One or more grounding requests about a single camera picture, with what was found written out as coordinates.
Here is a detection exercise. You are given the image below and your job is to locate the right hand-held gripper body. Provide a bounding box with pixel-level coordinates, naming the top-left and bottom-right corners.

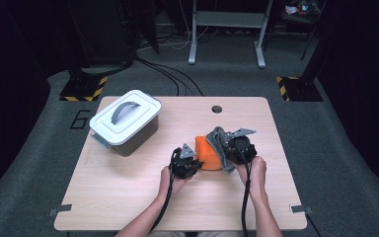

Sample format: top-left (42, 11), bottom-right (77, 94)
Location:
top-left (226, 127), bottom-right (257, 165)

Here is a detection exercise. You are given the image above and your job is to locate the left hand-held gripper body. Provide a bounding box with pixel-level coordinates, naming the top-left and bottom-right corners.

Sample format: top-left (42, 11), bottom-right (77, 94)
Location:
top-left (170, 142), bottom-right (200, 181)

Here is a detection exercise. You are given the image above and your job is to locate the orange plush toy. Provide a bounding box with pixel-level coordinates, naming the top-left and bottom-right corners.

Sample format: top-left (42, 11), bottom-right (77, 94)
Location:
top-left (194, 133), bottom-right (225, 172)

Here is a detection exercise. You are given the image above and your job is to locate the clear brown storage box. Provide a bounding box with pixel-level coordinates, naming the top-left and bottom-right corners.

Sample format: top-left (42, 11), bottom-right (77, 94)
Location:
top-left (91, 113), bottom-right (161, 158)

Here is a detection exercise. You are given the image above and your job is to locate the grey box with white lid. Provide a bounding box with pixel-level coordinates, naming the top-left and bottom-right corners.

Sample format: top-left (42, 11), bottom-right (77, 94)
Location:
top-left (89, 89), bottom-right (163, 147)

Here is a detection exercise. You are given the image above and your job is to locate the person's left hand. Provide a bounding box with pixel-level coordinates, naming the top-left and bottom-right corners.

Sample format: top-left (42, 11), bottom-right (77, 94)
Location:
top-left (159, 166), bottom-right (191, 198)

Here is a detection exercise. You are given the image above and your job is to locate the person's right hand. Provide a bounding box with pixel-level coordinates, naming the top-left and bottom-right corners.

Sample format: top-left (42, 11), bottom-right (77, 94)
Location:
top-left (236, 155), bottom-right (268, 198)

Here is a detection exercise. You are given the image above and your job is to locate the black base with hazard stripes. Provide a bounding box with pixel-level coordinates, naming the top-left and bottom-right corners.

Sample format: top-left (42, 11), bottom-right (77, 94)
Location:
top-left (59, 74), bottom-right (109, 103)
top-left (275, 76), bottom-right (324, 103)

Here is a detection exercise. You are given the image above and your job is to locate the white metal stand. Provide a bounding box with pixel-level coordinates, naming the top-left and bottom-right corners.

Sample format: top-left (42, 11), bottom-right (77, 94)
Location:
top-left (188, 0), bottom-right (274, 69)

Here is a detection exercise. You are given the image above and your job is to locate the dark equipment cabinet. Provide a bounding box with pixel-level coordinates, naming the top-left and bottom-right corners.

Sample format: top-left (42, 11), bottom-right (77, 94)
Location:
top-left (85, 0), bottom-right (136, 66)

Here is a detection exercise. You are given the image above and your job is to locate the colourful small clutter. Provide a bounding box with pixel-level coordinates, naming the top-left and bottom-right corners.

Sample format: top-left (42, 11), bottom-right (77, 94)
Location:
top-left (284, 0), bottom-right (322, 17)

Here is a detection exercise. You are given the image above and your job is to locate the left hand-held gripper cable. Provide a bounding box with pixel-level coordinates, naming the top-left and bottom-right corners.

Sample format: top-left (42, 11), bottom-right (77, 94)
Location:
top-left (149, 147), bottom-right (182, 233)

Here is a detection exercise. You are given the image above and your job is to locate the hand-held gripper cable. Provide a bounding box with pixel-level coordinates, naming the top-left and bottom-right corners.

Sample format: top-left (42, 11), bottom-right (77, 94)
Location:
top-left (241, 147), bottom-right (253, 237)
top-left (149, 147), bottom-right (182, 233)

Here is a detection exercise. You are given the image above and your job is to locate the right hand-held gripper cable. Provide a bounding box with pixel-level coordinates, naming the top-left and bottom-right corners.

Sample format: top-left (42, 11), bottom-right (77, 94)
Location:
top-left (241, 147), bottom-right (253, 237)

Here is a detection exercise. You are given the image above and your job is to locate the black floor cable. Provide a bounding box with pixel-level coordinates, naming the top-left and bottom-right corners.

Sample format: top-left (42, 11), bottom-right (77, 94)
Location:
top-left (134, 56), bottom-right (181, 97)
top-left (144, 60), bottom-right (205, 97)

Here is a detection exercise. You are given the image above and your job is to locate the thin black cable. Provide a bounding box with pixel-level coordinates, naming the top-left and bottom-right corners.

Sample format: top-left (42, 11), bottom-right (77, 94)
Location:
top-left (305, 211), bottom-right (324, 237)

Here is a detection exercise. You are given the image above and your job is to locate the black stand post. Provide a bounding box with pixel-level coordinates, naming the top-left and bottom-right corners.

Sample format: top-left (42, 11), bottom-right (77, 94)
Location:
top-left (300, 19), bottom-right (329, 80)
top-left (63, 0), bottom-right (92, 80)

